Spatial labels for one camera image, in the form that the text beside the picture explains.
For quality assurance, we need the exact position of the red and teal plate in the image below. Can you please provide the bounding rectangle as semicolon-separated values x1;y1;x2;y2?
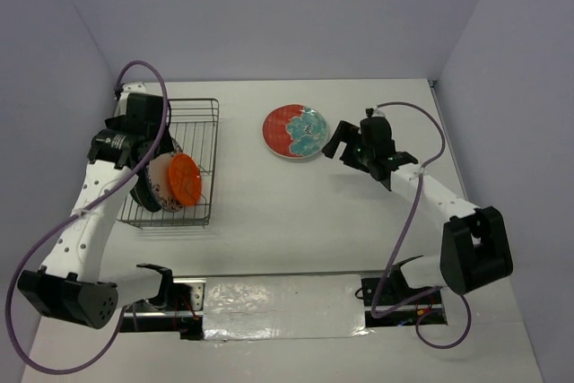
262;104;330;161

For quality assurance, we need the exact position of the blue floral white plate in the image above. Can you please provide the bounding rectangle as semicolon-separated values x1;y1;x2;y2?
142;138;183;213

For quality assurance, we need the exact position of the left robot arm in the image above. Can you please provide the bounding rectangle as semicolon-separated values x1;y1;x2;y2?
17;92;176;329

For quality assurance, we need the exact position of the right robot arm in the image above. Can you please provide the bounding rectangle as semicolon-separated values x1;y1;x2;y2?
322;117;514;318

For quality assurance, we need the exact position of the silver foil tape sheet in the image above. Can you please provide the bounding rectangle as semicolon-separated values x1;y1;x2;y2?
203;274;368;341

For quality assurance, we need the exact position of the orange plastic plate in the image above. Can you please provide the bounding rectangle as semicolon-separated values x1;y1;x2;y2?
168;152;202;206

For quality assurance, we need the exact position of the dark green plate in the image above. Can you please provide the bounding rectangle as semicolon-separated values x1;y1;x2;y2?
130;170;161;213

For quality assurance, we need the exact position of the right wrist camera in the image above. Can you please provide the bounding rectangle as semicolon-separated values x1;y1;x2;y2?
365;107;386;118

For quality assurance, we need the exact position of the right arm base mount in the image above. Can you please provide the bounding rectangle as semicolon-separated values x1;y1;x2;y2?
354;274;447;328

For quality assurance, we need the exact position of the wire dish rack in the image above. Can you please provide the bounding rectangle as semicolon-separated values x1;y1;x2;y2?
117;98;219;228

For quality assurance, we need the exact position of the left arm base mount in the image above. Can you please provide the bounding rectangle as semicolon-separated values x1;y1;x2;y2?
120;277;206;341

